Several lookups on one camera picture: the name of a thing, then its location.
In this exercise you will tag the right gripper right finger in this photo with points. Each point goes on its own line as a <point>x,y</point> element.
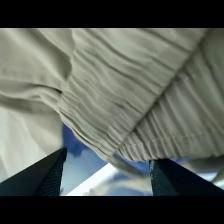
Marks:
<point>176,181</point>

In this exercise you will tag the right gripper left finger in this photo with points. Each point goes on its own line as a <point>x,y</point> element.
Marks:
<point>40,180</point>

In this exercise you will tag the brown pants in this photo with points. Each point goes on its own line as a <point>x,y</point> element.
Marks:
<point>113,83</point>

